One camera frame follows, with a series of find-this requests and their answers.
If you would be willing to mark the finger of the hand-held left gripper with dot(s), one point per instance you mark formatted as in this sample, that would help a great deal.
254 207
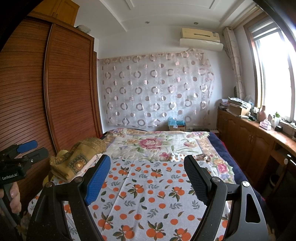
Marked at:
38 154
26 146

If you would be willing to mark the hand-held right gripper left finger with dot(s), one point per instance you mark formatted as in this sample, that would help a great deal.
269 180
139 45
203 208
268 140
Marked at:
97 183

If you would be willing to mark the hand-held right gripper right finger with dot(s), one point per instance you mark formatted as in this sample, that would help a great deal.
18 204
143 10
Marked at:
196 183

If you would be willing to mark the brown patterned shirt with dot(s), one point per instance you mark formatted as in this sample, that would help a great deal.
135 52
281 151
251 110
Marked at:
74 162

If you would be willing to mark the person's left hand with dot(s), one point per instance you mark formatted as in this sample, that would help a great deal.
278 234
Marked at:
15 199

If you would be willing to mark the navy blanket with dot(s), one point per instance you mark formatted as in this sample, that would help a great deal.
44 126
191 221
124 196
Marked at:
222 148

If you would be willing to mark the orange fruit print sheet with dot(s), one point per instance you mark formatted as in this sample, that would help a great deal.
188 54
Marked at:
148 185

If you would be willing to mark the floral quilt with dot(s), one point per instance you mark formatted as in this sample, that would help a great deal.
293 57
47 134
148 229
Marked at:
157 141

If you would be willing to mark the cardboard box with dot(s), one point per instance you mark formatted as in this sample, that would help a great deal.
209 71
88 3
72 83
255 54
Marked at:
177 128

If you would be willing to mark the blue plastic bag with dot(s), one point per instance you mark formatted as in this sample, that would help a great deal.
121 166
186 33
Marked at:
175 121

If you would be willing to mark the long wooden cabinet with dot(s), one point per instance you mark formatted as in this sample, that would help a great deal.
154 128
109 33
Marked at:
245 139

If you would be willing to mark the wooden slatted wardrobe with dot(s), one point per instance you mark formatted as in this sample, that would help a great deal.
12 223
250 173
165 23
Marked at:
69 81

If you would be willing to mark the stack of papers and books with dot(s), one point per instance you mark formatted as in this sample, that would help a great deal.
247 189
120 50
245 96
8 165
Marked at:
238 105

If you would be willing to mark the tissue pack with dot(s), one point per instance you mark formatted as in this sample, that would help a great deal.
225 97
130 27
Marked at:
265 125

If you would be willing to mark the pink ornament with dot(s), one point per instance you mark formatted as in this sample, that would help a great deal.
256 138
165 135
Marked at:
263 114

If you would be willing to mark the circle patterned sheer curtain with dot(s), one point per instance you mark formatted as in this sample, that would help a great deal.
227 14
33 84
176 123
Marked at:
157 92

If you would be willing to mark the clear bottle with green cap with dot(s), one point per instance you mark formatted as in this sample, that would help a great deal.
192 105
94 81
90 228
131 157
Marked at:
276 119

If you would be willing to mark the pale patterned window curtain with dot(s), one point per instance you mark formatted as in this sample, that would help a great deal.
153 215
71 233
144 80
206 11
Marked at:
235 64

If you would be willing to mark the window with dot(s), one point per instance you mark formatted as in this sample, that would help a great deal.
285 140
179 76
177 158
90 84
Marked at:
272 76

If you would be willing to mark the wall air conditioner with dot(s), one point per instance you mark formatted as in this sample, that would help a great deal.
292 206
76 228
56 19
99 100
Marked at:
201 39

